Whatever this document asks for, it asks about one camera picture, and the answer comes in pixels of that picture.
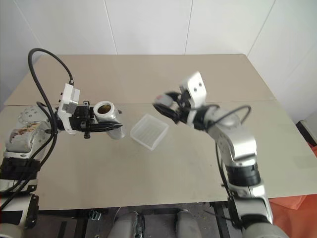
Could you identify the orange plastic sheet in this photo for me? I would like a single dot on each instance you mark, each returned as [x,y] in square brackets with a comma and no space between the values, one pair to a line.
[294,207]

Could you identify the translucent white plastic box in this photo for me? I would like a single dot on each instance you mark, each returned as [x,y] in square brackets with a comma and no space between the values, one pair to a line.
[149,131]

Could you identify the grey rounded shape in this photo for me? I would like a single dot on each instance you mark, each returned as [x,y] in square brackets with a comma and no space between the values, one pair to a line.
[130,224]
[187,224]

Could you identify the black table frame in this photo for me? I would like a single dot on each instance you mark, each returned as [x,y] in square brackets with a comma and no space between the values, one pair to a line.
[81,223]

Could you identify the silver metal jar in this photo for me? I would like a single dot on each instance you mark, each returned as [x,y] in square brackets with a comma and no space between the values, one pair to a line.
[111,117]

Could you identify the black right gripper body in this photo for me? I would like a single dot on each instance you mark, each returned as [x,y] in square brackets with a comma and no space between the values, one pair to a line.
[182,109]

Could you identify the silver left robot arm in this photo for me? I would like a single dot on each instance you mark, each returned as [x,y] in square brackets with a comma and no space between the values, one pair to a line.
[21,145]

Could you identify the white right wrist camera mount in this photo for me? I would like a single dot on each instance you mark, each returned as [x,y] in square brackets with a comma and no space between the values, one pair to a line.
[195,89]

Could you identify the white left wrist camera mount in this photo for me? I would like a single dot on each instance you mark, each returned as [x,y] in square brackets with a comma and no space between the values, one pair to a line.
[68,98]

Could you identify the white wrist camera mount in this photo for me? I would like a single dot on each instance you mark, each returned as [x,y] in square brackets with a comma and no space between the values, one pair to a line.
[68,98]
[195,89]

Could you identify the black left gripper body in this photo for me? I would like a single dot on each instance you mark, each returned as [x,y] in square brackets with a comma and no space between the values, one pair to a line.
[80,119]

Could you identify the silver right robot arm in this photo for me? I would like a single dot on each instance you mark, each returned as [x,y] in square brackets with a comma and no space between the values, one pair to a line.
[237,146]

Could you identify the round jar lid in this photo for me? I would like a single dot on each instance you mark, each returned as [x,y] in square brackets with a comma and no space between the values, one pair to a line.
[164,98]

